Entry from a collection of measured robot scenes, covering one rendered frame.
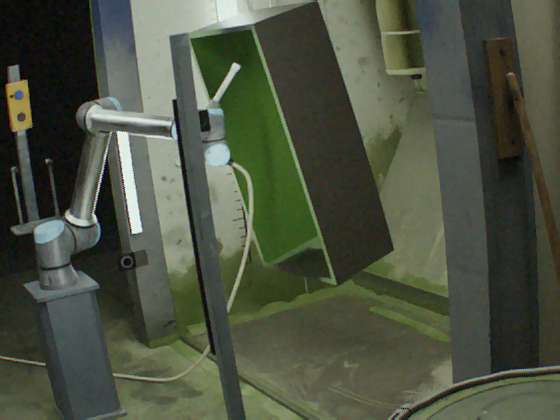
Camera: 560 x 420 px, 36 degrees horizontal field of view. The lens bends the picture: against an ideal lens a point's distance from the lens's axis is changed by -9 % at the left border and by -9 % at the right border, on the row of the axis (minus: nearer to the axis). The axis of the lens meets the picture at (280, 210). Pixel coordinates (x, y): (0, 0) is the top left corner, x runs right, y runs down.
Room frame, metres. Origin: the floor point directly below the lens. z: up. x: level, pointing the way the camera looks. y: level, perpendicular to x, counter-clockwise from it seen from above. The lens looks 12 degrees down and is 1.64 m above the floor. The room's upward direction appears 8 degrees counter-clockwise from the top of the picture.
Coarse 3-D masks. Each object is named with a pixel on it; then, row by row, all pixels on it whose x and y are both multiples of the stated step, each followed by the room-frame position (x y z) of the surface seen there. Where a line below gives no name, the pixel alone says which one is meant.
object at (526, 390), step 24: (480, 384) 1.68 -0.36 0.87; (504, 384) 1.67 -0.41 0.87; (528, 384) 1.65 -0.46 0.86; (552, 384) 1.62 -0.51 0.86; (432, 408) 1.62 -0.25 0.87; (456, 408) 1.61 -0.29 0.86; (480, 408) 1.58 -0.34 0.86; (504, 408) 1.56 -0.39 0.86; (528, 408) 1.53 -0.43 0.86; (552, 408) 1.51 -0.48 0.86
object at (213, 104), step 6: (234, 66) 3.83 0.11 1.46; (234, 72) 3.83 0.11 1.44; (228, 78) 3.82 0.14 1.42; (222, 84) 3.82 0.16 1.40; (228, 84) 3.82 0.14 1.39; (222, 90) 3.82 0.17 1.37; (216, 96) 3.82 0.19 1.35; (210, 102) 3.80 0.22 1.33; (216, 102) 3.80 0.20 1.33; (210, 108) 3.79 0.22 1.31; (216, 108) 3.80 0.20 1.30; (174, 156) 3.78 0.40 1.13; (174, 162) 3.78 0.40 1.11; (180, 162) 3.77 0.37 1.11; (228, 162) 3.81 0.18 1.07
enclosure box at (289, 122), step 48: (192, 48) 4.30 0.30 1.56; (240, 48) 4.46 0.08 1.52; (288, 48) 3.88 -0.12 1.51; (240, 96) 4.44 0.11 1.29; (288, 96) 3.86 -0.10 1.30; (336, 96) 3.99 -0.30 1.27; (240, 144) 4.42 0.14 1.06; (288, 144) 4.56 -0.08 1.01; (336, 144) 3.97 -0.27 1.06; (240, 192) 4.37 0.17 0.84; (288, 192) 4.54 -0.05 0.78; (336, 192) 3.95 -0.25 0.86; (288, 240) 4.52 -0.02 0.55; (336, 240) 3.94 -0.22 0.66; (384, 240) 4.08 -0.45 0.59
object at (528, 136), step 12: (516, 84) 2.09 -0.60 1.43; (516, 108) 2.09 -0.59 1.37; (528, 120) 2.08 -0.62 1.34; (528, 132) 2.07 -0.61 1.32; (528, 144) 2.06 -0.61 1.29; (540, 168) 2.05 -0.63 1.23; (540, 180) 2.04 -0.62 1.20; (540, 192) 2.04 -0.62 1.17; (552, 216) 2.03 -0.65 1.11; (552, 228) 2.02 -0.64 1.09; (552, 240) 2.02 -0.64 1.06; (552, 252) 2.02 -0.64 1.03
